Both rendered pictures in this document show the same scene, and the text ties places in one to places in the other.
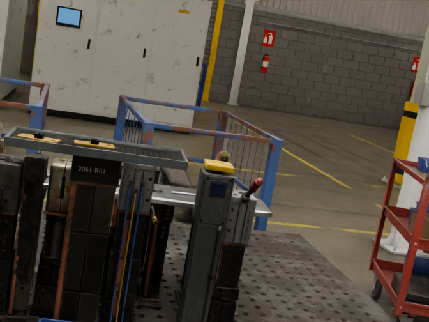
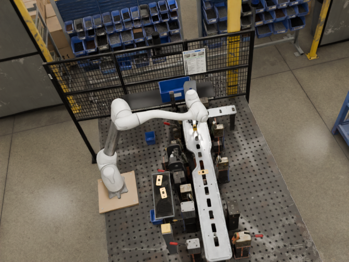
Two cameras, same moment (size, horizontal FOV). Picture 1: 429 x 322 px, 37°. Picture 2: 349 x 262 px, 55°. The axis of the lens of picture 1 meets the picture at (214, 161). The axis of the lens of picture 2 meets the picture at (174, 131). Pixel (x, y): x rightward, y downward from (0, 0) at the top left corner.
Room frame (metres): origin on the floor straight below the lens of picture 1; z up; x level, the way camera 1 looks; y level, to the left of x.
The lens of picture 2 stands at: (1.76, -0.89, 3.37)
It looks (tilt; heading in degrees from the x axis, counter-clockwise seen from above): 51 degrees down; 102
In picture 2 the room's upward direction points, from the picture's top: 10 degrees counter-clockwise
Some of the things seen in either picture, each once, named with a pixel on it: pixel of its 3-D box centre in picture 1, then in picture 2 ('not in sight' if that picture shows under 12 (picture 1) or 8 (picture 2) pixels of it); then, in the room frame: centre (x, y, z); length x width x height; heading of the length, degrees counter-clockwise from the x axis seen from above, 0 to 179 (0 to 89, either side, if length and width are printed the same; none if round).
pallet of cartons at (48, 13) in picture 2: not in sight; (51, 23); (-0.82, 3.51, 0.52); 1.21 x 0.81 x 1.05; 109
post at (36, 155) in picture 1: (27, 237); (179, 192); (1.43, 0.40, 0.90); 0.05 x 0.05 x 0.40; 10
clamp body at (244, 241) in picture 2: not in sight; (241, 244); (1.91, -0.01, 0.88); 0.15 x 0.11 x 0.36; 10
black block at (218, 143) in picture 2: not in sight; (217, 152); (1.75, 0.83, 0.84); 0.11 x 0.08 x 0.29; 10
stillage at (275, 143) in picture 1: (180, 186); not in sight; (4.08, 0.19, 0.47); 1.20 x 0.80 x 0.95; 16
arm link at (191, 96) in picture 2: not in sight; (192, 99); (1.55, 0.98, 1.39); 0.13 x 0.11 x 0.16; 117
